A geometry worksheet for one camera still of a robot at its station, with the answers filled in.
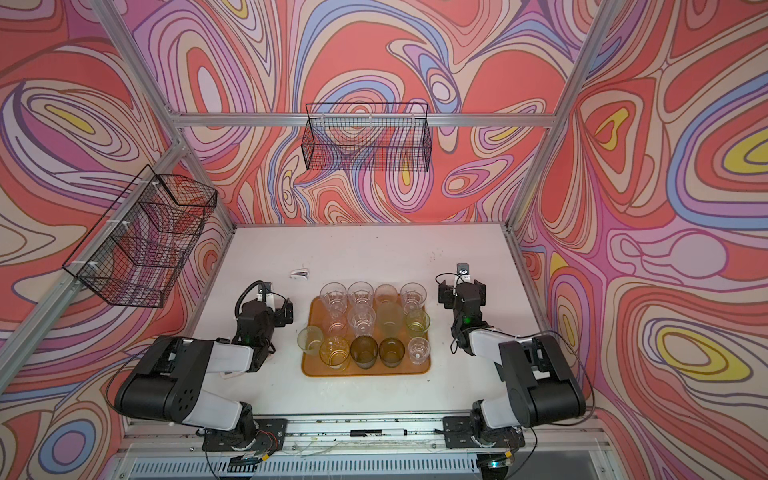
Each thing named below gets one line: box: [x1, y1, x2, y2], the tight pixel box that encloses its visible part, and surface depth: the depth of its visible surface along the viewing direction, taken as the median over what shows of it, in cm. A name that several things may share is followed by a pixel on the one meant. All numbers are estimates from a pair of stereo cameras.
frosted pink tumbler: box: [374, 283, 399, 307], surface depth 93 cm
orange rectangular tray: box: [301, 295, 432, 377], surface depth 86 cm
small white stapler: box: [289, 269, 310, 281], surface depth 106 cm
